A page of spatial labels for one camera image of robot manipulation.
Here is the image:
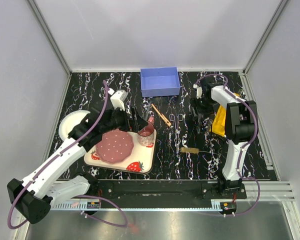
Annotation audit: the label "power connector box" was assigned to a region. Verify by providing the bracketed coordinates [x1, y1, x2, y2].
[221, 202, 237, 213]
[86, 199, 101, 210]

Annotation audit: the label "test tube brush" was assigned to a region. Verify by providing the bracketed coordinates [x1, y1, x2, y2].
[179, 147, 222, 156]

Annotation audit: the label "pink dotted plate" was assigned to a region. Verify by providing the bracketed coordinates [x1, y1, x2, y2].
[95, 129, 134, 164]

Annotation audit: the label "glass test tube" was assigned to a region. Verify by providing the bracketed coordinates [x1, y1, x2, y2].
[236, 88, 244, 98]
[197, 113, 202, 134]
[206, 119, 213, 134]

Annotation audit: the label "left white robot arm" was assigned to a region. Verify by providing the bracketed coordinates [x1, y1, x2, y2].
[7, 107, 148, 224]

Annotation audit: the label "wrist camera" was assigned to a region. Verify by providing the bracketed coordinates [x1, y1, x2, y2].
[108, 88, 128, 111]
[193, 83, 203, 99]

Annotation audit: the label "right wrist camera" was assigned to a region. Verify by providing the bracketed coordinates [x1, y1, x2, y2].
[193, 83, 203, 99]

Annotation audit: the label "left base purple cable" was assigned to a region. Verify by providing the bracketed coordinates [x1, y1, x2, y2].
[77, 196, 130, 228]

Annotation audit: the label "strawberry pattern tray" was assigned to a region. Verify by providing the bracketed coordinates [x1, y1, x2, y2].
[84, 132, 155, 174]

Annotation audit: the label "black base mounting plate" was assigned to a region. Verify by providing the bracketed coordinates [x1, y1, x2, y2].
[91, 179, 247, 200]

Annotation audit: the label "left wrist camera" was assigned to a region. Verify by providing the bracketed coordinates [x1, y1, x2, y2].
[108, 88, 128, 111]

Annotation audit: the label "pink enamel mug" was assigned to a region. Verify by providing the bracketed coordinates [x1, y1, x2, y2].
[137, 116, 155, 148]

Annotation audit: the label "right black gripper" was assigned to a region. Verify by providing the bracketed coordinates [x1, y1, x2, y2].
[189, 96, 215, 121]

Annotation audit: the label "black wire ring stand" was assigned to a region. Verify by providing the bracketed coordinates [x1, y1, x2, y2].
[208, 133, 227, 153]

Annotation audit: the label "metal crucible tongs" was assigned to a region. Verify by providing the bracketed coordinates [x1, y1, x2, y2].
[169, 113, 185, 155]

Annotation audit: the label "yellow test tube rack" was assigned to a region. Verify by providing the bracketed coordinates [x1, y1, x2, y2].
[211, 87, 241, 137]

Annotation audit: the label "right power connector box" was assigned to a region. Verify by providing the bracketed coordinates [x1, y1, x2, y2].
[221, 202, 237, 213]

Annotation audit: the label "wooden test tube clamp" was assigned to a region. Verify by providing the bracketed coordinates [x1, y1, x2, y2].
[151, 103, 172, 128]

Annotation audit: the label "blue plastic box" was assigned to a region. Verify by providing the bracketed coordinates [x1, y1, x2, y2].
[140, 66, 181, 98]

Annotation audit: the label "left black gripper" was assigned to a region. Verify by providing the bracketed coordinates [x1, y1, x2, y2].
[101, 104, 149, 134]

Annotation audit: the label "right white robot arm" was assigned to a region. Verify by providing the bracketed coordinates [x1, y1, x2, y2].
[191, 80, 258, 199]

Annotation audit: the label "white paper plate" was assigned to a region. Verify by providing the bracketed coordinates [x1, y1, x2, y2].
[58, 110, 90, 141]

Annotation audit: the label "left power connector box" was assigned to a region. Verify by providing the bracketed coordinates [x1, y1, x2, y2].
[86, 199, 101, 210]

